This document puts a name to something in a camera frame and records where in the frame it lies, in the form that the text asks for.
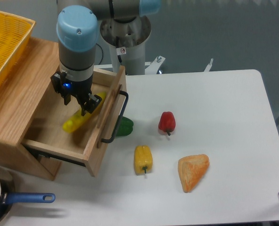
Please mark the black pan blue handle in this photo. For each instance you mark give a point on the black pan blue handle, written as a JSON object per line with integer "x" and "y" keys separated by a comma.
{"x": 9, "y": 196}

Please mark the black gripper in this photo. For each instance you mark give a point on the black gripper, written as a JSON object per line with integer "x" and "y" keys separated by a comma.
{"x": 81, "y": 90}

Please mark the orange toy bread wedge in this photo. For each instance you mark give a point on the orange toy bread wedge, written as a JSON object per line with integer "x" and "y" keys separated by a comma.
{"x": 191, "y": 169}

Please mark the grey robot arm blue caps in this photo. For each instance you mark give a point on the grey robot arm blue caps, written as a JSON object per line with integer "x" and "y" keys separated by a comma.
{"x": 78, "y": 30}

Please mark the yellow toy banana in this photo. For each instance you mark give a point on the yellow toy banana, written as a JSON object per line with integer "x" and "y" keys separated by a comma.
{"x": 77, "y": 120}

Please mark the green toy bell pepper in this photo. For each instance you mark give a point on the green toy bell pepper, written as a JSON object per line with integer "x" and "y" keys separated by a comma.
{"x": 125, "y": 128}

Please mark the yellow toy bell pepper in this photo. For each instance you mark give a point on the yellow toy bell pepper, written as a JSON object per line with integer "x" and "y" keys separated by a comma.
{"x": 143, "y": 160}

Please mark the open wooden top drawer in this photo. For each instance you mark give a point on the open wooden top drawer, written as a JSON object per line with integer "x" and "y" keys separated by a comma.
{"x": 45, "y": 135}

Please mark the wooden drawer cabinet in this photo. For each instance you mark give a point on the wooden drawer cabinet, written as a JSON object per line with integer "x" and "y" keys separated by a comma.
{"x": 20, "y": 95}

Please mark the yellow plastic basket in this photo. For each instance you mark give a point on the yellow plastic basket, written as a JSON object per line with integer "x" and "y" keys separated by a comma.
{"x": 15, "y": 32}

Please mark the black metal drawer handle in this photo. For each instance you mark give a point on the black metal drawer handle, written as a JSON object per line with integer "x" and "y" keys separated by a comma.
{"x": 119, "y": 119}

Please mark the red toy bell pepper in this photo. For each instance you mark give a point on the red toy bell pepper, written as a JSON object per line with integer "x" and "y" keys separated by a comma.
{"x": 167, "y": 123}

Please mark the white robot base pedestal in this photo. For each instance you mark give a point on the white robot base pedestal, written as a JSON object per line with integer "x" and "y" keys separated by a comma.
{"x": 127, "y": 45}

